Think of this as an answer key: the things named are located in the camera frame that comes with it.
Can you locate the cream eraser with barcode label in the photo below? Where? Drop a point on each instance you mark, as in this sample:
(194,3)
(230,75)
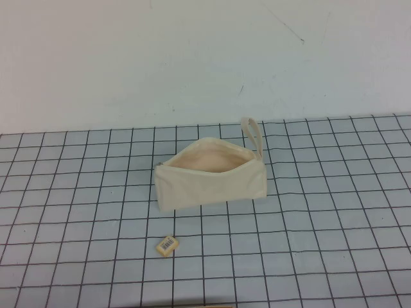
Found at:
(167,246)

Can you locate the cream canvas pencil case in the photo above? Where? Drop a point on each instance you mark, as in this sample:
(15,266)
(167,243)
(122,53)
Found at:
(205,189)

